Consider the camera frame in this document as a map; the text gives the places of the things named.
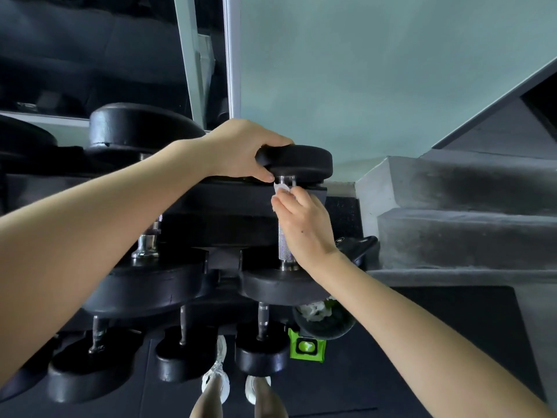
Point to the green wet wipes pack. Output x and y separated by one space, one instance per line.
306 347

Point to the person's right white sneaker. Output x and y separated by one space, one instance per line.
252 389

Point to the person's white sneaker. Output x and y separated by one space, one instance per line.
217 370
252 389

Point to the person's right hand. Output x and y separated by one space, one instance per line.
304 230

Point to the person's left forearm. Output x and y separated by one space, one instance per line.
87 248

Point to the black kettlebell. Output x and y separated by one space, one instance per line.
359 248

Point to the person's left hand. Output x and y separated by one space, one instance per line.
239 147

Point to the black dumbbell rack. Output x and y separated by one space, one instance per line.
226 222

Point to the person's left white sneaker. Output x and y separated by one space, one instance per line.
217 370

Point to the white wet wipe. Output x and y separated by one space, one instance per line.
282 189

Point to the person's right forearm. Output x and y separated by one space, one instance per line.
413 339

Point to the person's right leg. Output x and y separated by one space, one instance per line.
270 400

